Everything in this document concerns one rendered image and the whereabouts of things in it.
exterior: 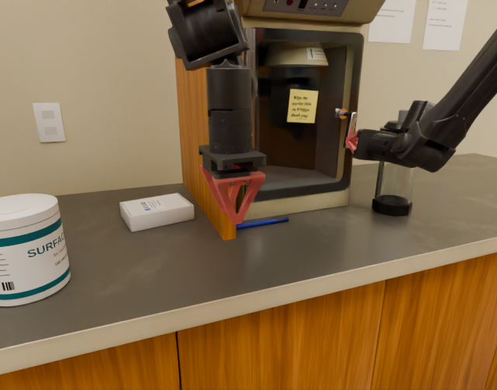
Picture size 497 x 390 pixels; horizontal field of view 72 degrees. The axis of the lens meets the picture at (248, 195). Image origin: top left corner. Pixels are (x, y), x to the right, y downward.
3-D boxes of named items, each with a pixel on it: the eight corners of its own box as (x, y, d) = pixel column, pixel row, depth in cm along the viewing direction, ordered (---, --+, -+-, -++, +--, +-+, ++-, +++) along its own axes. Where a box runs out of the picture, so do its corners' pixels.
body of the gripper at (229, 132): (239, 154, 53) (239, 104, 51) (267, 169, 44) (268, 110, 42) (198, 158, 51) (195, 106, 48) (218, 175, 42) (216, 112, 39)
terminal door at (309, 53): (246, 202, 86) (246, 26, 74) (347, 189, 97) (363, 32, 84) (247, 203, 86) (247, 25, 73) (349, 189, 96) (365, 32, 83)
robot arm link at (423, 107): (399, 149, 60) (443, 169, 61) (428, 87, 59) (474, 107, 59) (375, 151, 72) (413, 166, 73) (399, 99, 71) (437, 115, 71)
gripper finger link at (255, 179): (246, 208, 53) (246, 148, 50) (265, 226, 47) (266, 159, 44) (203, 214, 51) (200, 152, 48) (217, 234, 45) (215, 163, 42)
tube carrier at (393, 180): (364, 200, 99) (372, 124, 92) (398, 198, 101) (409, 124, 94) (384, 213, 89) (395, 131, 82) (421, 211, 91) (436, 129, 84)
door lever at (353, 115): (340, 145, 91) (332, 145, 90) (347, 108, 88) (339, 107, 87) (353, 149, 86) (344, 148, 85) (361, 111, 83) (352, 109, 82)
